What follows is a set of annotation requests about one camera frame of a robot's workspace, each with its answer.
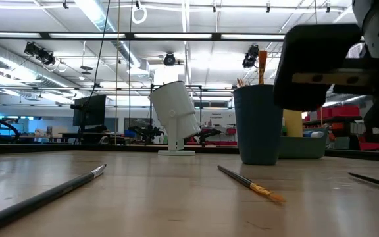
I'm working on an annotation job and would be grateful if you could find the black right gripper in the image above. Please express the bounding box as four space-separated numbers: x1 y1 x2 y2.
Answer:
273 22 379 138

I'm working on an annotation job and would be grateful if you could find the yellow paint bottle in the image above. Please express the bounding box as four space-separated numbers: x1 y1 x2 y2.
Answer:
282 109 304 138

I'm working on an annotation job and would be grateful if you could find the dark blue cup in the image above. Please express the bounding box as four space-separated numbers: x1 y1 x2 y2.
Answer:
232 84 284 166

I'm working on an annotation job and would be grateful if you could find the small red storage bin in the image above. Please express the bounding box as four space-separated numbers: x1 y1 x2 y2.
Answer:
357 141 379 151

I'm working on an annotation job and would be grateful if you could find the teal plastic bin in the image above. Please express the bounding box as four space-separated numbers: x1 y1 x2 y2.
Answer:
278 126 329 160

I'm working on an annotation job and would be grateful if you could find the overhead light bar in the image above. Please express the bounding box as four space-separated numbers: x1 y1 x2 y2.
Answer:
0 31 286 43

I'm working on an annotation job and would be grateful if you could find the white spot lamp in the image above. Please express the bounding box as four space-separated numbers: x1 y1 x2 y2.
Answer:
149 80 202 157

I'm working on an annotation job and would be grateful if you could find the black computer monitor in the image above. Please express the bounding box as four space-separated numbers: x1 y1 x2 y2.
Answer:
72 94 107 128

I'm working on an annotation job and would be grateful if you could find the black ceiling camera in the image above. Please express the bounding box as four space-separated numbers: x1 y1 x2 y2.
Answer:
163 51 176 66
241 44 265 70
23 41 57 66

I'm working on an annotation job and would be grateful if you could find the white hanging ring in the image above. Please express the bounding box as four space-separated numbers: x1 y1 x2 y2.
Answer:
131 3 148 25

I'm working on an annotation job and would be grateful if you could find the black hanging cable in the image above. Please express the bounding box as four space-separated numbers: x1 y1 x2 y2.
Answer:
86 0 111 103

